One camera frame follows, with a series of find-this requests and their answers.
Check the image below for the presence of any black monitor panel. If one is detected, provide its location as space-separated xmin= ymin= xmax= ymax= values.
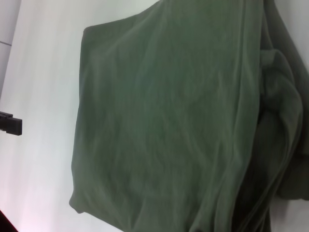
xmin=0 ymin=209 xmax=15 ymax=232

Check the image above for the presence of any dark green FREE t-shirt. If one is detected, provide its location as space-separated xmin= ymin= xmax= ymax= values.
xmin=69 ymin=0 xmax=309 ymax=232

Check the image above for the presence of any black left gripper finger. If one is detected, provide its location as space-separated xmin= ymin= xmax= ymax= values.
xmin=0 ymin=111 xmax=23 ymax=136

